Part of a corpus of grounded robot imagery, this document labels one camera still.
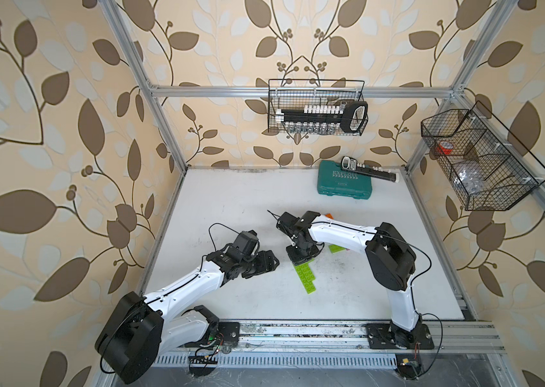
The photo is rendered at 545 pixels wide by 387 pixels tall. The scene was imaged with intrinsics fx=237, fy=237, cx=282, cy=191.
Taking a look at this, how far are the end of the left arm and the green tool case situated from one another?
1.55 feet

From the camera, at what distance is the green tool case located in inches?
42.5

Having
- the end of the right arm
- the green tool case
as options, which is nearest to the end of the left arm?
the end of the right arm

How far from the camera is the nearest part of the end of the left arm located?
0.61m
